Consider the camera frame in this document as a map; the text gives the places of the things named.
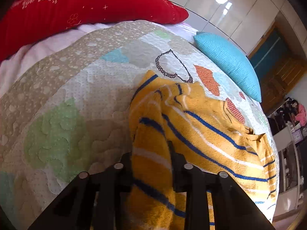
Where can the white open shelf unit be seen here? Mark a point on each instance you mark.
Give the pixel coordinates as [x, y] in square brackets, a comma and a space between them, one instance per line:
[290, 140]

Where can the patchwork quilted bedspread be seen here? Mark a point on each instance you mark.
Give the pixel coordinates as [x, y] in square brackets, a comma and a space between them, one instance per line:
[69, 112]

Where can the white wardrobe doors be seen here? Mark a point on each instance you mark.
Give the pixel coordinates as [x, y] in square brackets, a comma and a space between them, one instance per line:
[246, 22]

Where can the turquoise knit pillow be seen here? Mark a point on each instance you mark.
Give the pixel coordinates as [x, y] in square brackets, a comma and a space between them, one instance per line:
[231, 61]

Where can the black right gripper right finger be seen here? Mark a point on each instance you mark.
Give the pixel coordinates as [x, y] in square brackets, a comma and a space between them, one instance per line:
[232, 207]

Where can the wooden door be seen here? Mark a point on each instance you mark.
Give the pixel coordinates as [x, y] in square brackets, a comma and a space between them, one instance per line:
[278, 65]

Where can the pink cloth on shelf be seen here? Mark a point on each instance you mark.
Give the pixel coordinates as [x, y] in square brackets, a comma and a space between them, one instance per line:
[301, 115]

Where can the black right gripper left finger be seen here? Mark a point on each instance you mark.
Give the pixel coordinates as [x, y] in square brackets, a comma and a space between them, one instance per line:
[90, 201]

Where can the red embroidered pillow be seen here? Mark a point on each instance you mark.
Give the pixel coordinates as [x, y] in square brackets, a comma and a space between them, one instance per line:
[28, 21]

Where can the yellow striped knit sweater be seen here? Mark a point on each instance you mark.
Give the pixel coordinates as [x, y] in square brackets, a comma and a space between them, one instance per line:
[208, 133]

